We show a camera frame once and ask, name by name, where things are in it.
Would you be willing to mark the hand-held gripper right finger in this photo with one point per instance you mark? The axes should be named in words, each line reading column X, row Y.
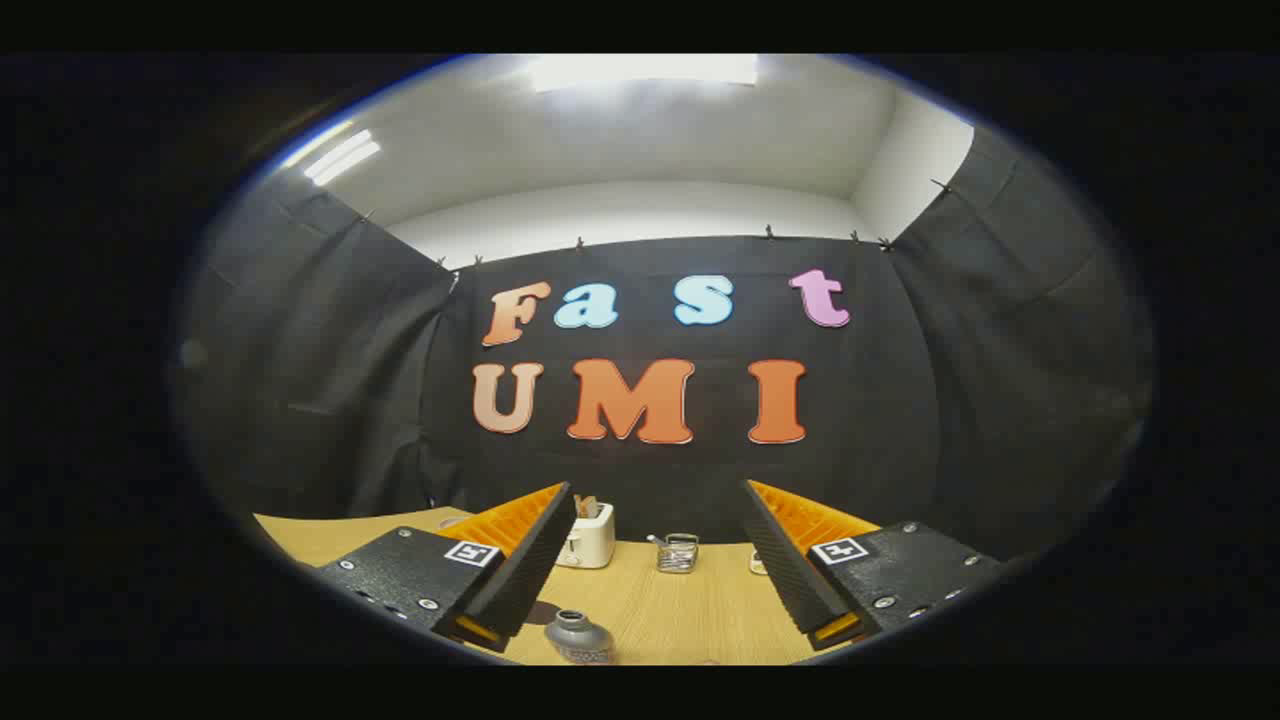
column 785, row 572

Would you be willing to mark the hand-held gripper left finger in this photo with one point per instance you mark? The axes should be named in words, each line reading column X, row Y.
column 520, row 572

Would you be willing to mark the brown round coaster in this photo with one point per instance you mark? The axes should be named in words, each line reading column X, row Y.
column 541, row 612

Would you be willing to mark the silver juice bottle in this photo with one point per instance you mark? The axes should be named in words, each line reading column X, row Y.
column 579, row 634

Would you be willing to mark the white plate with green food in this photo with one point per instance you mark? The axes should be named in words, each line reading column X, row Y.
column 757, row 562

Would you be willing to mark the white toaster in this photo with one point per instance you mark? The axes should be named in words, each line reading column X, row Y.
column 590, row 545

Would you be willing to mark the toast slices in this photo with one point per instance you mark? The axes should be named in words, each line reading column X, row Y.
column 587, row 506

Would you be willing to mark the wooden table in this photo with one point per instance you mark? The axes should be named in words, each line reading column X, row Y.
column 680, row 615

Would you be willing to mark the narrow ceiling light panel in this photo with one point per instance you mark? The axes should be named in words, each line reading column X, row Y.
column 340, row 157

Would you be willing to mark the wide ceiling light panel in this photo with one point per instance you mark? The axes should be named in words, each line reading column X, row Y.
column 640, row 70

